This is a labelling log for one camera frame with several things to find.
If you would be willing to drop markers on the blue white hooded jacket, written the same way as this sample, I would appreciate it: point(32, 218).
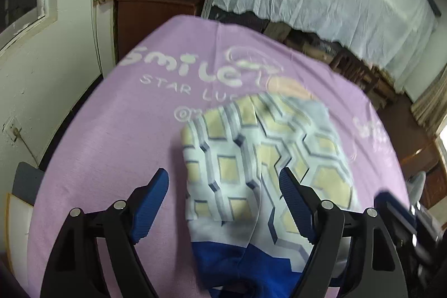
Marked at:
point(244, 162)

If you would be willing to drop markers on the brown wooden furniture piece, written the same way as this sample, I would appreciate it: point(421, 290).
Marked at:
point(382, 90)

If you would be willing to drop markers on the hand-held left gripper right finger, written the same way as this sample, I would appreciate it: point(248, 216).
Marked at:
point(295, 207)

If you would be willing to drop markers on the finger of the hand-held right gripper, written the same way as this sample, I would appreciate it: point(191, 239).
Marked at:
point(396, 214)

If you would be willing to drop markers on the brown wooden cabinet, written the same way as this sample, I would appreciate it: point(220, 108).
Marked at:
point(153, 22)

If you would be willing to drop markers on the pink printed blanket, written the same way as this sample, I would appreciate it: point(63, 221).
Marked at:
point(122, 127)

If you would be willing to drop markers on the white mesh curtain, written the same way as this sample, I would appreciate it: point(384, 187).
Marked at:
point(431, 106)

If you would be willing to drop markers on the white wall socket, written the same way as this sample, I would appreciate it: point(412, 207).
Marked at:
point(12, 131)

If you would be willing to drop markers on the grey flat panel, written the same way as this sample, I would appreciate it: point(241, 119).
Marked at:
point(28, 181)

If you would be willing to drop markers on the white flat board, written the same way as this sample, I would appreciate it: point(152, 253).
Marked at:
point(19, 217)

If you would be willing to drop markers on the light grey plastic object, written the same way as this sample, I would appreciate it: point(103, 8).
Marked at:
point(417, 186)

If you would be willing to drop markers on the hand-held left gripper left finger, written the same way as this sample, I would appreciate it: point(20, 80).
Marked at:
point(150, 207)

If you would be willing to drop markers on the dark wall-mounted bar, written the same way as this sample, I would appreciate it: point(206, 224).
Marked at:
point(433, 4)

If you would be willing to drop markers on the brown cardboard box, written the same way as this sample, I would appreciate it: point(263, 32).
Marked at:
point(276, 30)

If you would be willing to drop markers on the dark wooden chair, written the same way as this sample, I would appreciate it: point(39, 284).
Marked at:
point(352, 69)

